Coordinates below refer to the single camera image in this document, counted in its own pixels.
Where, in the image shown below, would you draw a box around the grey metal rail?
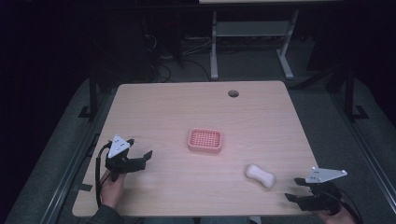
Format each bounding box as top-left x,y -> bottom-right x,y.
330,92 -> 396,206
39,90 -> 119,224

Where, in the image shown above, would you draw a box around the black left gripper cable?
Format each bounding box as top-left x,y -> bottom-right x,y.
94,141 -> 114,208

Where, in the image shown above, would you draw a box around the pink soap dish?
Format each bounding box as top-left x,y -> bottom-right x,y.
187,127 -> 223,155

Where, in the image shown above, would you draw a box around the person's left hand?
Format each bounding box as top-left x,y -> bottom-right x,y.
99,169 -> 127,210

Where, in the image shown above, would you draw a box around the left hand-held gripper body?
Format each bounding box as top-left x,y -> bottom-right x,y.
104,133 -> 148,183

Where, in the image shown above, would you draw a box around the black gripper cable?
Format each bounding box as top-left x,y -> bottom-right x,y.
94,141 -> 114,208
337,188 -> 364,224

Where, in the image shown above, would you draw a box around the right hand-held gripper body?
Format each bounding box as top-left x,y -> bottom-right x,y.
298,166 -> 348,217

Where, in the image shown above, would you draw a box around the black floor cables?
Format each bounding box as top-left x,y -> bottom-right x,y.
141,31 -> 213,83

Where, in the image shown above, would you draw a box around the white soap bar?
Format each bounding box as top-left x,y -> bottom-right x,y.
245,163 -> 277,189

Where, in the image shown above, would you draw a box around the white metal desk frame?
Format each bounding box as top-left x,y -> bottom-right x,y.
209,8 -> 301,80

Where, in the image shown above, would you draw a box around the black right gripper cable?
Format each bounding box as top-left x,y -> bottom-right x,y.
337,188 -> 364,224

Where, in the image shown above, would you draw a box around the black metal stand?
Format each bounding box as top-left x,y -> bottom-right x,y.
343,65 -> 370,123
78,67 -> 100,122

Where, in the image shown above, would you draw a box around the person's right hand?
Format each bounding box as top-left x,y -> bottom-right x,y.
317,205 -> 358,224

